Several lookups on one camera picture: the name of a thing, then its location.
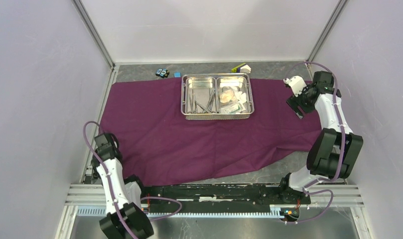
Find purple cloth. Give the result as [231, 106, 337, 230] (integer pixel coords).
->
[101, 78, 321, 186]

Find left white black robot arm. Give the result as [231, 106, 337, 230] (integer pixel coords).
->
[91, 133, 154, 239]

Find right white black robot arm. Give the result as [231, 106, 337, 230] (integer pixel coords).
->
[277, 71, 364, 203]

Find steel surgical tray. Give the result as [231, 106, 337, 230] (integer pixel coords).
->
[181, 73, 255, 120]

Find steel surgical instruments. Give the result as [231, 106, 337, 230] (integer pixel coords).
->
[184, 88, 217, 114]

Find green white toy block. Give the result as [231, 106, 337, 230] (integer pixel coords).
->
[231, 63, 252, 74]

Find packaged gauze and sutures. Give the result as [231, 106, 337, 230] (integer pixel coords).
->
[218, 87, 248, 114]

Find black blue toy car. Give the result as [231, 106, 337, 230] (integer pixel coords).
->
[155, 68, 170, 78]

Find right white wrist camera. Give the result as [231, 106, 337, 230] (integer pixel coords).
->
[283, 76, 307, 97]

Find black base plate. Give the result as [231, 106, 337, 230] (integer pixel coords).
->
[141, 183, 311, 205]

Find blue toothed cable rail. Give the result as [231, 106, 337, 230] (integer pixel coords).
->
[77, 206, 284, 219]

